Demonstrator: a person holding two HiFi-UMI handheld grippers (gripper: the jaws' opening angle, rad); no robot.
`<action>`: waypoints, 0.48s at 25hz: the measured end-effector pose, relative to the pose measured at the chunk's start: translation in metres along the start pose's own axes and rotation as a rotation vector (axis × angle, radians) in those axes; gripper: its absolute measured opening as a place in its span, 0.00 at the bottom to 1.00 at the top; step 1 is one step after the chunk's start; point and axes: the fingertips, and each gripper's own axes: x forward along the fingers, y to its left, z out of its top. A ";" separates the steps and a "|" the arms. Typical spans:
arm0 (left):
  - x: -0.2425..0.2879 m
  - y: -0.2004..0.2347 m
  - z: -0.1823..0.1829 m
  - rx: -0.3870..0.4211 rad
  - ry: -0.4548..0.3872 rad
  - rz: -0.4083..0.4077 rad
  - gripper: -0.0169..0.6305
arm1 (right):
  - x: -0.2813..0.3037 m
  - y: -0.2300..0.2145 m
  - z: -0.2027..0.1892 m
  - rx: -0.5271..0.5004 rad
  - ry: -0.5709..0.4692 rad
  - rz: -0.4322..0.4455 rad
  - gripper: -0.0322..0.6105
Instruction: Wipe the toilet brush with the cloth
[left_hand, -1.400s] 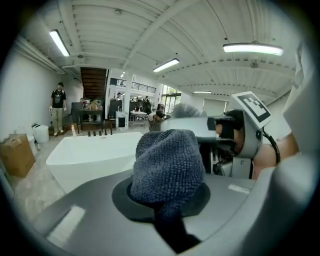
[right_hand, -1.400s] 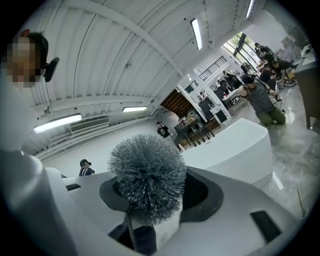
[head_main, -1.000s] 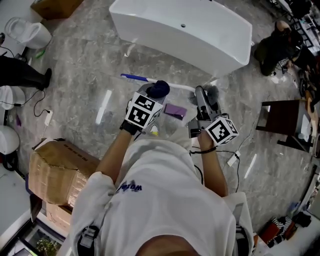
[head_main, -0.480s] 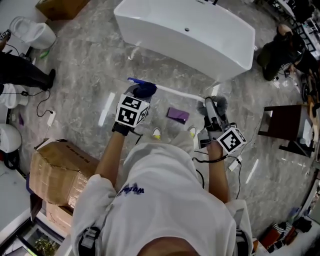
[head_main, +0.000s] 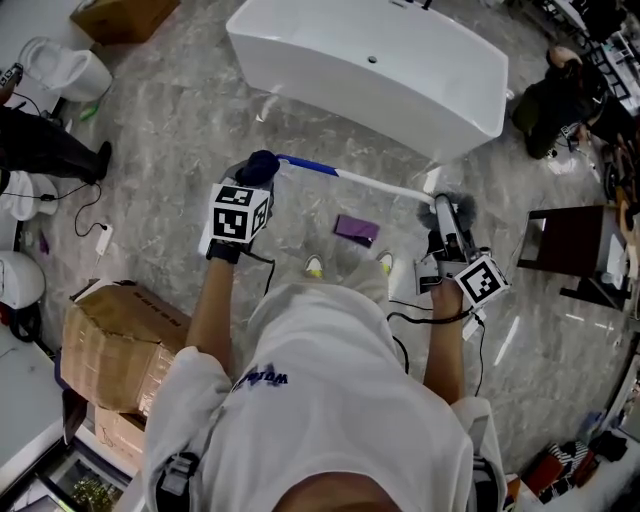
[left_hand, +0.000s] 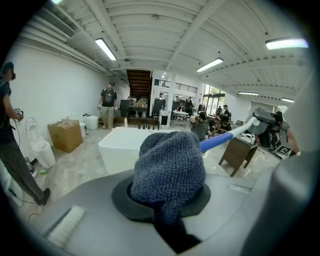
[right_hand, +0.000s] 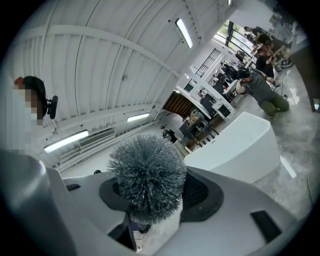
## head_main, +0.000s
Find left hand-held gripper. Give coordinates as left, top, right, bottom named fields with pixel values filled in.
left=208, top=158, right=281, bottom=246

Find purple folded cloth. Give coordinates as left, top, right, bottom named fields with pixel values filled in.
left=333, top=213, right=381, bottom=250

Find white bathtub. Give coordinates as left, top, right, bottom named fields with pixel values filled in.
left=224, top=0, right=511, bottom=165

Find grey bristle toilet brush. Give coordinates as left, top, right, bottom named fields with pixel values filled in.
left=274, top=152, right=480, bottom=236

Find white power strip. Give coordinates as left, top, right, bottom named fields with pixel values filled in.
left=93, top=223, right=115, bottom=257
left=460, top=307, right=487, bottom=342

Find white toilet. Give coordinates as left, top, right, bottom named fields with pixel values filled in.
left=0, top=248, right=47, bottom=312
left=18, top=36, right=114, bottom=104
left=0, top=168, right=60, bottom=223

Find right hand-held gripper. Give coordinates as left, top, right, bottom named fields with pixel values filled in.
left=413, top=191, right=512, bottom=307

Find black white striped cloth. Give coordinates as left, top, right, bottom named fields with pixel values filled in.
left=544, top=442, right=601, bottom=504

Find black power cable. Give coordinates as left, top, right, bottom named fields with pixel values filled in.
left=474, top=319, right=489, bottom=399
left=42, top=180, right=109, bottom=239

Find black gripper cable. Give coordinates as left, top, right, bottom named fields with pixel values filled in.
left=239, top=251, right=277, bottom=299
left=385, top=298, right=475, bottom=376

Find person's white shirt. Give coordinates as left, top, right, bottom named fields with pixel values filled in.
left=142, top=282, right=507, bottom=512

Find small cardboard box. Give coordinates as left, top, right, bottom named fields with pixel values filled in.
left=93, top=403, right=147, bottom=472

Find dark wooden stool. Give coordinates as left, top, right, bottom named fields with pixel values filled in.
left=516, top=203, right=632, bottom=312

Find brown cardboard box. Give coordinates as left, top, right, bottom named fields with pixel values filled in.
left=69, top=0, right=182, bottom=47

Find large taped cardboard box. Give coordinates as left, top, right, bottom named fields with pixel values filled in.
left=60, top=281, right=195, bottom=416

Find black wrist strap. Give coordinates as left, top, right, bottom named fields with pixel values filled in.
left=205, top=238, right=243, bottom=266

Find person's right forearm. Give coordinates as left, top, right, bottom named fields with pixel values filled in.
left=422, top=279, right=475, bottom=405

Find person's light trousers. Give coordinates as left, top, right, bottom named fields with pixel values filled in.
left=299, top=234, right=392, bottom=304

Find white cabinet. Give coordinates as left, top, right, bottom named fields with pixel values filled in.
left=0, top=327, right=69, bottom=512

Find person's left forearm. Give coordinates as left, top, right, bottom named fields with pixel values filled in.
left=184, top=257, right=244, bottom=389

